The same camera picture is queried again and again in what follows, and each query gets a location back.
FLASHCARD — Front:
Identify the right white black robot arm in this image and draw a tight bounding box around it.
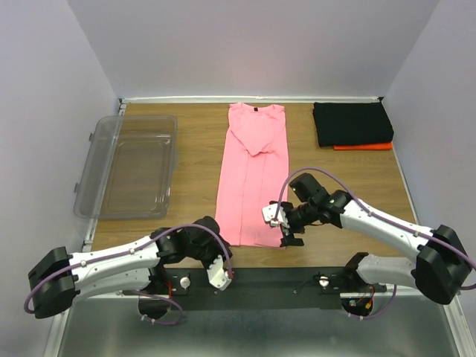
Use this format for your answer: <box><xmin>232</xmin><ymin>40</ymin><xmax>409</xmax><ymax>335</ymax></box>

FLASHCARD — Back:
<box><xmin>263</xmin><ymin>168</ymin><xmax>475</xmax><ymax>305</ymax></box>

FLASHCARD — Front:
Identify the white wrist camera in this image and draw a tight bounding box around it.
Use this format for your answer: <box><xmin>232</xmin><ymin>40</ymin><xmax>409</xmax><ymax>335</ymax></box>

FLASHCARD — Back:
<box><xmin>207</xmin><ymin>255</ymin><xmax>232</xmax><ymax>291</ymax></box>
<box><xmin>262</xmin><ymin>202</ymin><xmax>289</xmax><ymax>228</ymax></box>

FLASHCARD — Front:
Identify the pink t shirt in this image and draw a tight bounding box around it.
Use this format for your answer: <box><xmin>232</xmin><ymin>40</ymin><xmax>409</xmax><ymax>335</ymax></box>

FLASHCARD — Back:
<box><xmin>215</xmin><ymin>103</ymin><xmax>289</xmax><ymax>248</ymax></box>

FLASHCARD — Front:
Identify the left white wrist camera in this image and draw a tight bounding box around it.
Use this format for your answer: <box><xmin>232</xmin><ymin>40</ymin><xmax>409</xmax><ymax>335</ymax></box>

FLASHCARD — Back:
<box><xmin>207</xmin><ymin>255</ymin><xmax>232</xmax><ymax>291</ymax></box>

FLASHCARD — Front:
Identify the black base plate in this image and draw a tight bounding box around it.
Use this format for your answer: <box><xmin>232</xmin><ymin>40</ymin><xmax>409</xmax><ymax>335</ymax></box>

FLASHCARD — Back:
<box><xmin>145</xmin><ymin>267</ymin><xmax>387</xmax><ymax>315</ymax></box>

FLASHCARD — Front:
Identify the folded orange t shirt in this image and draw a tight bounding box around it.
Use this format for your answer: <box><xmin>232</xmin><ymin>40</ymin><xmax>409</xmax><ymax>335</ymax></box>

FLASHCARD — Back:
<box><xmin>333</xmin><ymin>142</ymin><xmax>393</xmax><ymax>151</ymax></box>

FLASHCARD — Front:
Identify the clear plastic bin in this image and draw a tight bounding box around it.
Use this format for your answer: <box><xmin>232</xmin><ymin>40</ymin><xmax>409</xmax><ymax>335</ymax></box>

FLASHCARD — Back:
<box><xmin>74</xmin><ymin>115</ymin><xmax>178</xmax><ymax>219</ymax></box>

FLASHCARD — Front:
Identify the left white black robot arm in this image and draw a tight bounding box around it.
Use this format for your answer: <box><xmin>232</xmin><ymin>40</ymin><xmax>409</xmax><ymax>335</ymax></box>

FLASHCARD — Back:
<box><xmin>23</xmin><ymin>216</ymin><xmax>234</xmax><ymax>319</ymax></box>

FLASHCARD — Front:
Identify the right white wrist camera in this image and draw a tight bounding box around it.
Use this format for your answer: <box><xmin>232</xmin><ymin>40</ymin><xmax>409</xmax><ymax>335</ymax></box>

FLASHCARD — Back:
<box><xmin>262</xmin><ymin>202</ymin><xmax>289</xmax><ymax>228</ymax></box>

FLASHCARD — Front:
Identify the folded black t shirt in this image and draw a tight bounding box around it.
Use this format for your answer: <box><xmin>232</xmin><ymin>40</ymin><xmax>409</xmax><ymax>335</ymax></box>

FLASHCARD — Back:
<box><xmin>312</xmin><ymin>102</ymin><xmax>394</xmax><ymax>147</ymax></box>

